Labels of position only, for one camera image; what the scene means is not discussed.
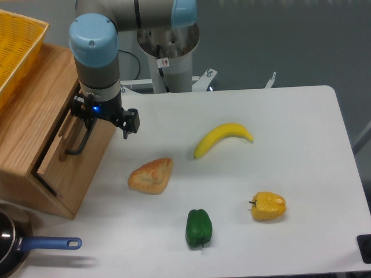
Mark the toasted bread pastry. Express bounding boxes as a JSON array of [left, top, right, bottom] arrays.
[[128, 158, 173, 195]]

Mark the blue handled frying pan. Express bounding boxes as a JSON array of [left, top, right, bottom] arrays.
[[1, 203, 82, 277]]

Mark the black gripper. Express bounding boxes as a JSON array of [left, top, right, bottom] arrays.
[[71, 89, 140, 140]]

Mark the black table corner clamp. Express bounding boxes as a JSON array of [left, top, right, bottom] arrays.
[[357, 234, 371, 264]]

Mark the white metal base frame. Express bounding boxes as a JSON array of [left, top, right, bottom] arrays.
[[121, 68, 277, 94]]

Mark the yellow banana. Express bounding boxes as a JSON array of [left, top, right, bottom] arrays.
[[193, 122, 254, 159]]

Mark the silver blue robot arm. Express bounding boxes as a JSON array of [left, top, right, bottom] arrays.
[[69, 1, 197, 138]]

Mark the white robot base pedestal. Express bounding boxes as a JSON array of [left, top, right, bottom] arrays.
[[137, 23, 200, 93]]

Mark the green bell pepper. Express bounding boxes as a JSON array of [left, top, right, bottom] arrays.
[[185, 209, 213, 248]]

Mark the wooden top drawer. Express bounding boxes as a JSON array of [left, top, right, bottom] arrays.
[[36, 86, 117, 197]]

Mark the yellow plastic basket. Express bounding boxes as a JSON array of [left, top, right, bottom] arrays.
[[1, 10, 49, 108]]

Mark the black cable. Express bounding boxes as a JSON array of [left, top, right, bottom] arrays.
[[118, 49, 141, 82]]

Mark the wooden drawer cabinet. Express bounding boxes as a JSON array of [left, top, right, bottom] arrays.
[[1, 43, 115, 219]]

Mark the black metal drawer handle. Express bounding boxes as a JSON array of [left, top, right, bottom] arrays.
[[64, 118, 97, 156]]

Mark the yellow bell pepper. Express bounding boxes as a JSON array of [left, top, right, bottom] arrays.
[[249, 191, 287, 221]]

